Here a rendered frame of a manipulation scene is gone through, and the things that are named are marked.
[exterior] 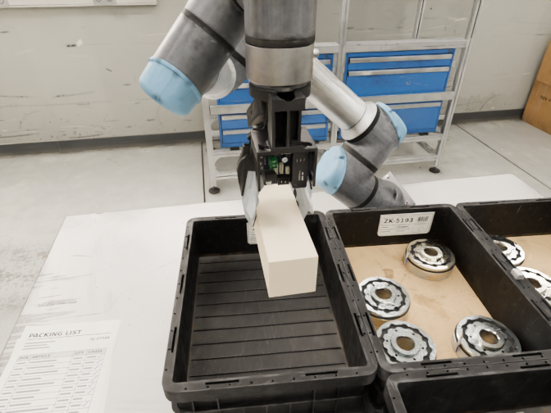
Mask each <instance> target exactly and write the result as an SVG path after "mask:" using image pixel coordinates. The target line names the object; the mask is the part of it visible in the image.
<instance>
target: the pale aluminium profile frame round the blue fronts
mask: <svg viewBox="0 0 551 413"><path fill-rule="evenodd" d="M349 1H350V0H341V2H340V12H339V31H338V41H337V44H338V45H339V53H336V61H335V67H333V71H332V73H335V75H336V76H337V77H338V78H339V79H340V80H341V81H342V78H343V72H344V53H345V44H346V35H347V26H348V10H349ZM483 2H484V0H474V2H473V5H472V9H471V14H470V18H469V21H468V25H467V31H466V33H465V37H464V39H466V40H467V45H466V47H465V48H462V50H461V53H460V57H459V60H458V61H453V64H452V67H457V69H456V73H455V76H454V79H453V85H452V88H451V91H448V92H434V93H407V94H394V95H380V96H365V97H359V98H361V99H362V100H363V101H364V102H374V103H375V104H376V103H377V102H382V103H384V104H387V103H401V102H426V101H439V100H449V101H448V105H447V108H446V112H445V115H439V120H443V124H442V127H441V128H439V127H438V126H436V130H435V132H432V133H430V134H428V133H427V132H425V133H419V134H417V133H415V134H407V135H406V137H405V138H404V139H403V141H402V142H401V143H410V142H416V143H417V144H419V145H420V146H421V147H422V148H423V149H424V150H426V151H427V152H428V153H429V154H420V155H410V156H400V157H388V159H387V160H386V161H385V162H384V163H383V165H390V164H399V163H408V162H419V161H433V162H432V165H433V166H434V167H431V168H430V169H429V171H430V172H432V173H439V172H440V169H438V168H436V166H439V165H440V162H441V158H442V156H443V152H444V146H445V144H446V140H447V137H448V134H449V128H450V125H451V122H452V118H453V113H454V110H455V106H456V103H457V100H458V95H459V91H460V88H461V85H462V79H463V76H464V73H465V69H466V66H467V61H468V57H469V54H470V51H471V46H472V43H473V39H474V36H475V32H476V27H477V24H478V20H479V18H480V12H481V8H482V6H483ZM425 5H426V0H419V1H418V5H417V13H416V19H415V23H414V27H413V32H412V39H419V35H420V31H421V23H422V18H423V14H424V10H425ZM470 40H471V43H470V46H469V47H468V45H469V42H470ZM342 44H343V52H341V48H342ZM250 105H251V103H243V104H230V105H215V106H209V104H208V98H204V97H202V106H203V120H204V128H205V136H206V144H207V148H206V152H207V158H208V165H209V173H210V181H211V187H213V188H210V189H209V190H208V192H209V193H211V194H216V193H219V192H220V189H219V188H218V187H217V186H216V180H217V179H231V178H238V176H237V170H228V171H221V170H218V169H217V168H216V167H215V163H216V161H217V160H218V159H219V158H220V157H234V156H239V155H240V153H241V152H242V147H230V148H228V149H217V150H216V149H215V148H214V147H213V145H212V140H213V139H220V131H219V130H212V129H211V125H212V123H213V122H214V121H215V120H218V115H220V114H232V113H245V112H247V110H248V108H249V106H250ZM209 109H210V112H209ZM337 130H339V126H338V125H336V124H335V123H334V122H333V121H332V120H330V123H328V131H330V133H329V132H327V140H325V141H324V142H319V141H314V143H315V144H316V145H317V147H318V151H317V152H318V153H319V155H320V157H322V156H323V155H324V153H325V152H326V151H327V150H328V149H330V148H332V147H333V146H339V147H341V146H342V145H343V144H344V142H345V141H346V140H336V139H337ZM431 140H438V141H437V142H438V143H437V147H436V149H434V148H433V147H432V146H431V145H430V144H428V142H427V141H431ZM325 150H326V151H325Z"/></svg>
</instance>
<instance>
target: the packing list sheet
mask: <svg viewBox="0 0 551 413"><path fill-rule="evenodd" d="M121 321H122V319H121V320H102V321H92V322H82V323H72V324H53V325H38V326H25V329H24V332H23V334H22V335H21V337H20V338H18V339H17V341H16V345H15V347H14V350H13V352H12V354H11V358H10V360H9V361H8V363H7V366H6V368H5V370H4V371H3V373H2V375H1V377H0V411H1V413H104V408H105V403H106V398H107V388H108V383H109V378H110V373H111V367H112V358H113V352H114V347H115V344H116V338H117V335H118V332H119V329H120V326H121Z"/></svg>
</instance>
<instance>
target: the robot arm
mask: <svg viewBox="0 0 551 413"><path fill-rule="evenodd" d="M316 10H317V0H189V1H188V2H187V4H186V5H185V7H184V9H183V11H182V12H181V13H180V15H179V17H178V18H177V20H176V21H175V23H174V24H173V26H172V27H171V29H170V31H169V32H168V34H167V35H166V37H165V38H164V39H163V41H162V43H161V45H160V46H159V48H158V49H157V50H156V52H155V53H154V55H153V56H152V57H150V58H149V59H148V64H147V66H146V68H145V69H144V71H143V74H141V76H140V78H139V85H140V87H141V89H142V90H143V91H144V92H145V93H146V94H147V95H148V96H149V97H150V98H151V99H153V100H154V101H155V102H157V103H158V104H160V105H161V106H162V107H164V108H166V109H167V110H168V111H171V112H173V113H174V114H176V115H178V116H187V115H188V114H189V113H190V112H191V111H192V110H193V109H194V108H195V106H196V105H197V104H199V103H200V102H201V101H202V97H204V98H208V99H220V98H223V97H225V96H227V95H229V94H230V93H232V92H234V91H235V90H236V89H237V88H238V87H239V86H240V85H241V84H242V83H243V82H244V81H245V80H246V79H248V80H249V82H248V85H249V95H250V96H251V97H252V98H254V100H253V102H252V103H251V105H250V106H249V108H248V110H247V117H248V127H253V130H250V132H249V133H248V134H247V139H248V140H249V143H243V148H242V152H241V153H240V155H239V158H238V161H237V166H236V170H237V176H238V181H239V189H240V193H241V198H242V203H243V207H244V214H245V216H246V219H247V221H248V222H249V224H250V225H251V226H254V224H255V220H256V217H257V213H256V207H257V205H258V203H259V199H258V194H259V192H261V190H262V189H263V187H264V185H273V184H277V185H285V184H289V183H290V184H291V186H292V188H294V196H295V199H296V203H297V205H298V208H299V210H300V212H301V215H302V217H303V219H304V218H305V216H306V214H307V212H308V211H310V212H311V213H313V212H314V210H313V205H312V201H311V198H312V187H315V186H316V183H317V184H318V185H319V186H320V187H321V188H322V189H323V190H325V192H326V193H327V194H329V195H331V196H332V197H334V198H335V199H337V200H338V201H339V202H341V203H342V204H344V205H345V206H346V207H347V208H349V209H353V208H368V207H396V206H402V203H403V193H402V190H401V189H400V187H398V186H397V185H396V184H394V183H393V182H391V181H388V180H385V179H381V178H378V177H376V176H374V174H375V173H376V172H377V171H378V169H379V168H380V167H381V166H382V165H383V163H384V162H385V161H386V160H387V159H388V157H389V156H390V155H391V154H392V152H393V151H394V150H395V149H396V148H398V147H399V145H400V143H401V142H402V141H403V139H404V138H405V137H406V134H407V128H406V126H405V124H404V123H403V121H402V120H401V119H400V118H399V116H398V115H397V114H396V113H395V112H393V111H392V110H391V108H389V107H388V106H386V105H385V104H384V103H382V102H377V103H376V104H375V103H374V102H364V101H363V100H362V99H361V98H359V97H358V96H357V95H356V94H355V93H354V92H353V91H352V90H351V89H350V88H349V87H347V86H346V85H345V84H344V83H343V82H342V81H341V80H340V79H339V78H338V77H337V76H336V75H334V74H333V73H332V72H331V71H330V70H329V69H328V68H327V67H326V66H325V65H324V64H322V63H321V62H320V61H319V60H318V59H317V58H318V56H319V51H318V49H316V48H314V46H315V38H316ZM306 99H307V100H308V101H309V102H310V103H311V104H312V105H313V106H315V107H316V108H317V109H318V110H319V111H321V112H322V113H323V114H324V115H325V116H327V117H328V118H329V119H330V120H332V121H333V122H334V123H335V124H336V125H338V126H339V127H340V128H341V136H342V138H343V139H344V140H346V141H345V142H344V144H343V145H342V146H341V147H339V146H333V147H331V148H330V149H328V150H327V151H326V152H325V153H324V155H323V156H322V157H321V159H320V160H319V162H318V165H317V166H316V163H317V151H318V147H317V145H316V144H315V143H314V141H313V139H312V137H311V135H310V134H309V133H308V131H307V129H306V127H301V123H302V111H305V106H306Z"/></svg>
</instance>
